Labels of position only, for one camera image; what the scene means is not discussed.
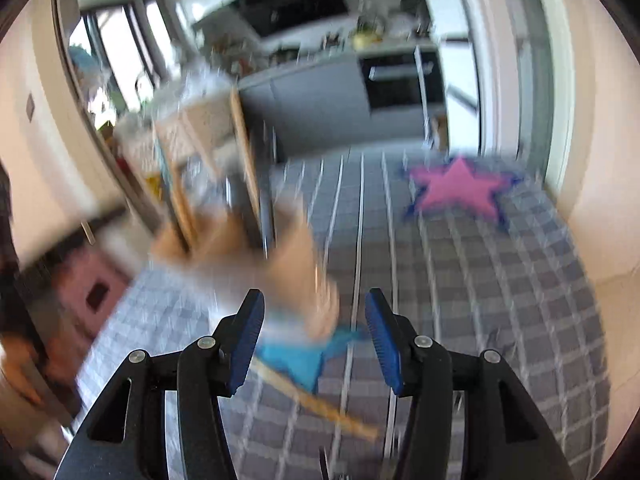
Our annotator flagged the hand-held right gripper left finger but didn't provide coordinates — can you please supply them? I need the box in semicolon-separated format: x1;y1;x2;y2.
54;288;266;480

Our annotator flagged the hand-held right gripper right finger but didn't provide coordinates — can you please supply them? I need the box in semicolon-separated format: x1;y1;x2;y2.
364;287;576;480

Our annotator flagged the plain bamboo chopstick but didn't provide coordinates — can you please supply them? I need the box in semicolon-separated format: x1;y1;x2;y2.
249;357;380;442

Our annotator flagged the beige plastic utensil holder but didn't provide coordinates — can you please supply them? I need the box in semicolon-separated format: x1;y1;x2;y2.
149;195;342;352

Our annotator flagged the blue floral bamboo chopstick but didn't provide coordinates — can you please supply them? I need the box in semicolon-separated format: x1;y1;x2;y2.
154;121;195;257

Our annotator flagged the grey checked tablecloth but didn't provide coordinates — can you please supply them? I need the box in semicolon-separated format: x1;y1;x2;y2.
75;142;613;480

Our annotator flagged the pink plastic stool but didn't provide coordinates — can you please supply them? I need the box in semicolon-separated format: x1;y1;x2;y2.
54;249;132;342

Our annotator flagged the beige plastic shelf rack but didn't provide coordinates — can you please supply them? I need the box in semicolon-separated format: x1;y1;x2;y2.
117;74;242;202

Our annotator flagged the grey kitchen counter cabinet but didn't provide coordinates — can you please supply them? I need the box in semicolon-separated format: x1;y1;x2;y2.
236;44;447;157

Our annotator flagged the black built-in oven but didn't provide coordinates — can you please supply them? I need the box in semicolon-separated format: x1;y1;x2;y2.
358;51;446;112

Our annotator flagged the yellow pot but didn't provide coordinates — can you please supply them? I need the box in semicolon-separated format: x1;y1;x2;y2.
350;30;386;52

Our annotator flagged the black range hood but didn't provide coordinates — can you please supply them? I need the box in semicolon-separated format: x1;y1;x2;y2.
234;0;352;37

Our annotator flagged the white sliding door frame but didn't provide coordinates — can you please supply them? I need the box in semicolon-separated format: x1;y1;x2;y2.
414;0;577;187

